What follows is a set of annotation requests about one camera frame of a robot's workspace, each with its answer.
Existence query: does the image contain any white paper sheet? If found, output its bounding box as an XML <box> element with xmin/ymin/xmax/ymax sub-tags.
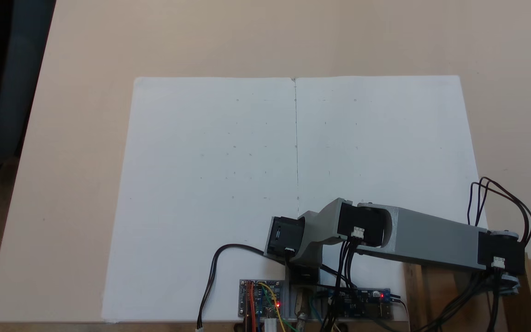
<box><xmin>102</xmin><ymin>77</ymin><xmax>299</xmax><ymax>322</ymax></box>
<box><xmin>293</xmin><ymin>75</ymin><xmax>492</xmax><ymax>323</ymax></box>

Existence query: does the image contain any grey power cable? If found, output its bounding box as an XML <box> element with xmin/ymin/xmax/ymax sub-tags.
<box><xmin>391</xmin><ymin>295</ymin><xmax>410</xmax><ymax>323</ymax></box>

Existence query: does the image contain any black base wire bundle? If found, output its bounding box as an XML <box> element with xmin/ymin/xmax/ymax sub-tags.
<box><xmin>320</xmin><ymin>237</ymin><xmax>364</xmax><ymax>332</ymax></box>

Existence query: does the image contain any thick black cable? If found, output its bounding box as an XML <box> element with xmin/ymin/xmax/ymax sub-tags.
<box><xmin>196</xmin><ymin>244</ymin><xmax>290</xmax><ymax>331</ymax></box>

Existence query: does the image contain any black forearm wire loop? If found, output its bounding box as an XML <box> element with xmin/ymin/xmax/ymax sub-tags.
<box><xmin>431</xmin><ymin>270</ymin><xmax>518</xmax><ymax>332</ymax></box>

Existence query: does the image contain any circuit board with jumper wires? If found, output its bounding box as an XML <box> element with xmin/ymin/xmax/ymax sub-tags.
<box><xmin>239</xmin><ymin>279</ymin><xmax>285</xmax><ymax>320</ymax></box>

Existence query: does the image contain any orange-red jumper wire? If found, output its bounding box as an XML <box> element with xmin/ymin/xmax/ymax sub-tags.
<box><xmin>246</xmin><ymin>282</ymin><xmax>255</xmax><ymax>332</ymax></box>

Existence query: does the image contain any blue power circuit board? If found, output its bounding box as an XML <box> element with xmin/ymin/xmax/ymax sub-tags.
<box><xmin>324</xmin><ymin>288</ymin><xmax>393</xmax><ymax>320</ymax></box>

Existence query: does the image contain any black wrist wire loop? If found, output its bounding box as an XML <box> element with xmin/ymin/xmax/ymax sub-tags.
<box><xmin>467</xmin><ymin>177</ymin><xmax>531</xmax><ymax>246</ymax></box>

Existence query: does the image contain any yellow jumper wire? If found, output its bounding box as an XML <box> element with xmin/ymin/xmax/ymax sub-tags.
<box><xmin>258</xmin><ymin>282</ymin><xmax>292</xmax><ymax>332</ymax></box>

